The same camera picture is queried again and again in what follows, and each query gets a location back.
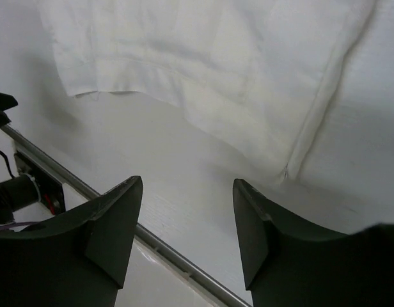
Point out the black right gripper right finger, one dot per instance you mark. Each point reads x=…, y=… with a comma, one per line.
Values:
x=290, y=261

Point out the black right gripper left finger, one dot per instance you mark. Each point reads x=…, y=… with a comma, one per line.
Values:
x=78, y=258

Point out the white pleated skirt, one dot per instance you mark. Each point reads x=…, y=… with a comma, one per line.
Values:
x=296, y=97

